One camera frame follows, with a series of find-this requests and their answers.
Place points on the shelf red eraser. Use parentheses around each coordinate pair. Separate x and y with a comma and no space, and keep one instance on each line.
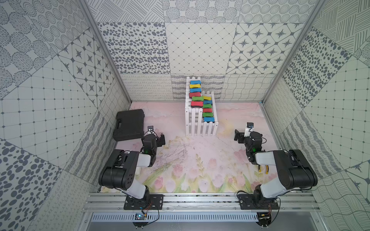
(194,94)
(196,104)
(207,110)

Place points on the shelf yellow eraser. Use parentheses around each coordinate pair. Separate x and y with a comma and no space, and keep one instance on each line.
(192,86)
(207,98)

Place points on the right black controller box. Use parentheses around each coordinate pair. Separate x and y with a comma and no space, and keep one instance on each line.
(264,220)

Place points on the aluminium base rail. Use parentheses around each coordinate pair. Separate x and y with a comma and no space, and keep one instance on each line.
(200,202)

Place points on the shelf blue eraser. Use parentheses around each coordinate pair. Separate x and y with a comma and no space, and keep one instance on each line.
(208,119)
(208,102)
(193,90)

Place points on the left green circuit board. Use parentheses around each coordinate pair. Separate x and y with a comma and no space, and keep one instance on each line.
(139,220)

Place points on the white wooden slatted shelf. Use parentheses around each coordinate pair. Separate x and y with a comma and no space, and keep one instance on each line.
(194,124)

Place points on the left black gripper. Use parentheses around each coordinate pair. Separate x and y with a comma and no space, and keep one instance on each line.
(157,140)

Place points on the top shelf green eraser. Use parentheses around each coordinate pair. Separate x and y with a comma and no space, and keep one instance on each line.
(198,98)

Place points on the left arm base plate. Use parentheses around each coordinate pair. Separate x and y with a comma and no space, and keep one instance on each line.
(150,202)

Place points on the white perforated cable duct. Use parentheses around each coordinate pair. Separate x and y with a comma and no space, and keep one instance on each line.
(178,216)

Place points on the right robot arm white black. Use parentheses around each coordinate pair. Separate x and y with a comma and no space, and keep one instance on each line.
(293,170)

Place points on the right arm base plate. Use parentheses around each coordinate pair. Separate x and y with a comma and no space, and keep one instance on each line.
(249,202)

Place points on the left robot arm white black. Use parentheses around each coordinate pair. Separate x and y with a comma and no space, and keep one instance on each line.
(119,171)

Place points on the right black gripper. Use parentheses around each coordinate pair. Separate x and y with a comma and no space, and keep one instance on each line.
(241,137)

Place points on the lower shelf green eraser outer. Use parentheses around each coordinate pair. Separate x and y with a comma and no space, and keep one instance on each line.
(207,114)

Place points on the black plastic tool case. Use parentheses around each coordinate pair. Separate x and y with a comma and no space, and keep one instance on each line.
(129,125)

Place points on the yellow handled pliers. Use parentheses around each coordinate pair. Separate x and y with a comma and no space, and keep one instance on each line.
(263,169)

